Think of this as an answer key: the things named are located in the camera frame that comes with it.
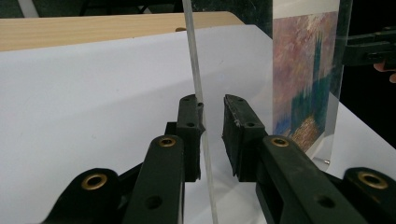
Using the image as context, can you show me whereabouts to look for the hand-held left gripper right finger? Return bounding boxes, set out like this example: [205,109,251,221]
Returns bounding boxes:
[222,93,368,224]

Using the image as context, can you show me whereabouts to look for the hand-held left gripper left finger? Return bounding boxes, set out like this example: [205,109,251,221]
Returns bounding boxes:
[122,94,205,224]

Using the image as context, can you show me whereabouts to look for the colourful painting print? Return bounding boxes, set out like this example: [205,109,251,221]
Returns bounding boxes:
[272,11,340,153]

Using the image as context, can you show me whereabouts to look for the clear acrylic photo frame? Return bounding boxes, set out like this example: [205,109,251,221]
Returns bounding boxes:
[181,0,354,224]

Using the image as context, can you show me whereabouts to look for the white table cover sheet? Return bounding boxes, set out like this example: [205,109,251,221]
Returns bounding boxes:
[0,24,396,224]

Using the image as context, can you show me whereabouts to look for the white pole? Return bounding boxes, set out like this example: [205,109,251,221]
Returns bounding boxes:
[17,0,40,19]

